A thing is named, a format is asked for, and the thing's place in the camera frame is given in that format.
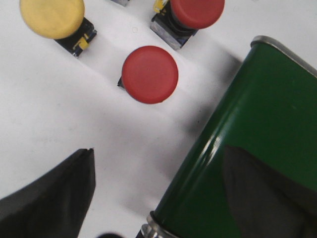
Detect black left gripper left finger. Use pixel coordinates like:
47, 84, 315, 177
0, 149, 96, 238

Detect dark red push button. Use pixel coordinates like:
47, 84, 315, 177
118, 46, 178, 104

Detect yellow mushroom push button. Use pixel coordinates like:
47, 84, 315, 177
19, 0, 97, 58

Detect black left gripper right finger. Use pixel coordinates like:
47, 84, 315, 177
222, 146, 317, 238

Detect green conveyor belt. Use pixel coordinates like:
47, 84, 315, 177
151, 36, 317, 238

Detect red mushroom push button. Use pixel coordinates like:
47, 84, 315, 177
150, 0, 225, 50

